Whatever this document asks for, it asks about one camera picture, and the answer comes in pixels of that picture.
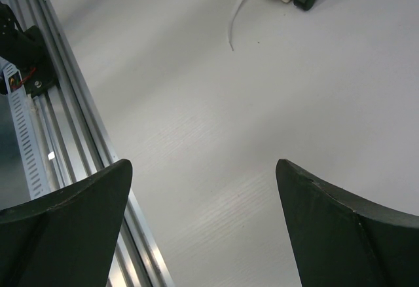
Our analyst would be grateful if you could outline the white slotted cable duct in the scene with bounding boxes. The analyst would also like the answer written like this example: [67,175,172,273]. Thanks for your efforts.
[3,64,50,200]

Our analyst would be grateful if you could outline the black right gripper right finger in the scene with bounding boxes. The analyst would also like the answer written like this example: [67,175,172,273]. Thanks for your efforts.
[276,159,418,286]

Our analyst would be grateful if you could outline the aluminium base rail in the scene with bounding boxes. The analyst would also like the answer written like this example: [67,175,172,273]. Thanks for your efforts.
[1,0,173,286]

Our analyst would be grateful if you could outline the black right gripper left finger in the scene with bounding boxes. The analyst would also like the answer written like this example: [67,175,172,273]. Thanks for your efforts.
[1,159,133,286]

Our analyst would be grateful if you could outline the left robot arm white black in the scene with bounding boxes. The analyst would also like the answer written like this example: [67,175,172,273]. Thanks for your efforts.
[1,3,58,98]

